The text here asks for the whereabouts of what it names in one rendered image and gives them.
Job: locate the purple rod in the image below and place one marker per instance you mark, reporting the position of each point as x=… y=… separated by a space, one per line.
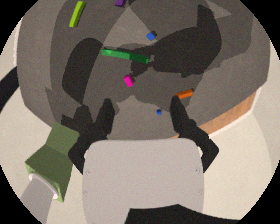
x=120 y=3

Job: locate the orange rod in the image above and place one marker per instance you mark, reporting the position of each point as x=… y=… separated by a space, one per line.
x=184 y=93

